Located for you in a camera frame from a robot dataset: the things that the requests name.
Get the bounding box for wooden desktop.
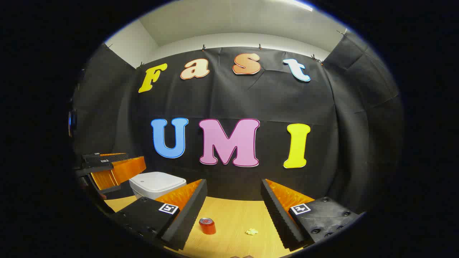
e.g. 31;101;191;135
104;195;305;258

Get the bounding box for black backdrop cloth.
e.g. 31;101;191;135
70;30;406;215

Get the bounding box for white desktop garbage bin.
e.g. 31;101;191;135
129;171;187;200

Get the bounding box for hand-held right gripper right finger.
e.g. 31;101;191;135
260;178;362;251

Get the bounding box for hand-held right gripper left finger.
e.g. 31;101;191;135
112;178;208;251

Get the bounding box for red pop can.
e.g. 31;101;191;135
199;218;217;235

